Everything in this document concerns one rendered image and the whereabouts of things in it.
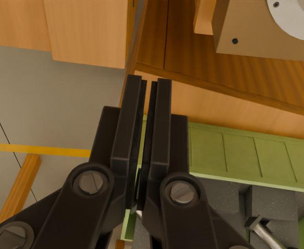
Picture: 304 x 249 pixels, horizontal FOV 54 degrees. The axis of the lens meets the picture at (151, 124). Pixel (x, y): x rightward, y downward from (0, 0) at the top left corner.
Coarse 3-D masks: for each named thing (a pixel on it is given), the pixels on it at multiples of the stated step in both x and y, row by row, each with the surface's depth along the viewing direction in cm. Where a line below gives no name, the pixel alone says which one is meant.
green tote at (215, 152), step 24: (144, 120) 78; (192, 144) 75; (216, 144) 76; (240, 144) 78; (264, 144) 79; (288, 144) 80; (192, 168) 69; (216, 168) 71; (240, 168) 72; (264, 168) 73; (288, 168) 74
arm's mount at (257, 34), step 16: (224, 0) 45; (240, 0) 41; (256, 0) 41; (224, 16) 43; (240, 16) 43; (256, 16) 43; (224, 32) 45; (240, 32) 45; (256, 32) 44; (272, 32) 44; (224, 48) 47; (240, 48) 46; (256, 48) 46; (272, 48) 46; (288, 48) 46
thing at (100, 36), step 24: (48, 0) 48; (72, 0) 48; (96, 0) 48; (120, 0) 48; (48, 24) 51; (72, 24) 51; (96, 24) 51; (120, 24) 50; (72, 48) 54; (96, 48) 54; (120, 48) 54
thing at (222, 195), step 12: (204, 180) 89; (216, 180) 89; (216, 192) 87; (228, 192) 88; (216, 204) 86; (228, 204) 86; (240, 204) 92; (228, 216) 90; (240, 216) 90; (240, 228) 89
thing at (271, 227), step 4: (264, 220) 89; (268, 220) 87; (264, 224) 87; (268, 224) 86; (272, 224) 86; (268, 228) 86; (272, 228) 85; (276, 228) 85; (252, 232) 90; (272, 232) 85; (256, 236) 90; (288, 248) 89; (292, 248) 87; (296, 248) 85
